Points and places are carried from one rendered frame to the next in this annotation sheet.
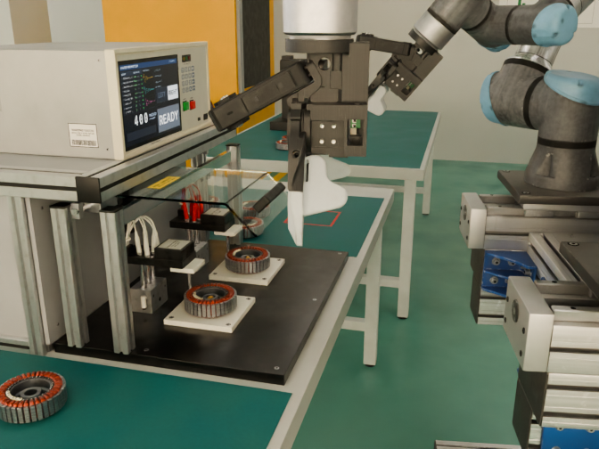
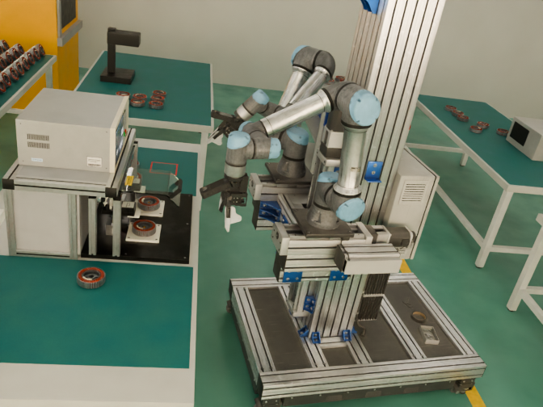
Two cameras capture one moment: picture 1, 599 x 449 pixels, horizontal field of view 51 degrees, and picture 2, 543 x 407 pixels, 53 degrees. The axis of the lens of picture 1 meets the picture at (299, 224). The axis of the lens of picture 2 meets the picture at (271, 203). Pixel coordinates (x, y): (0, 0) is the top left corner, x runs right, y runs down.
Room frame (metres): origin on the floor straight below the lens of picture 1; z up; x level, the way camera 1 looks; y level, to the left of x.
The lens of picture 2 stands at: (-0.99, 0.58, 2.18)
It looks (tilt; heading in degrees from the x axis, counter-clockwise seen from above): 28 degrees down; 335
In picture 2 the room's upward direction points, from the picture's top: 10 degrees clockwise
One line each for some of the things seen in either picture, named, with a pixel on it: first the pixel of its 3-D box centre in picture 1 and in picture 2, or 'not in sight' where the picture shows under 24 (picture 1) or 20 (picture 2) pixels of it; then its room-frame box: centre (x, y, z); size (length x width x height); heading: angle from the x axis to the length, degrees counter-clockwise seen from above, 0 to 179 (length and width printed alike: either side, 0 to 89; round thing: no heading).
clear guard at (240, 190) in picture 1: (197, 197); (144, 186); (1.19, 0.20, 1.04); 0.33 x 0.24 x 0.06; 75
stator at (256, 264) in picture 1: (247, 259); (149, 203); (1.45, 0.13, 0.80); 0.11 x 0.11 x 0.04
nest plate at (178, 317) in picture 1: (211, 310); (144, 232); (1.21, 0.19, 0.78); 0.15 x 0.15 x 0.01; 75
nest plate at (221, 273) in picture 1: (248, 268); (149, 207); (1.45, 0.13, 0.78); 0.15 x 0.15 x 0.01; 75
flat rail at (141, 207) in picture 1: (184, 181); (127, 172); (1.35, 0.26, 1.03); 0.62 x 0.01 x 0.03; 165
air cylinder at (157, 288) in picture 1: (149, 294); (112, 226); (1.25, 0.33, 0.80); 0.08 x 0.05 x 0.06; 165
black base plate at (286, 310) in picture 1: (225, 293); (143, 222); (1.33, 0.17, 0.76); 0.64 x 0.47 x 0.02; 165
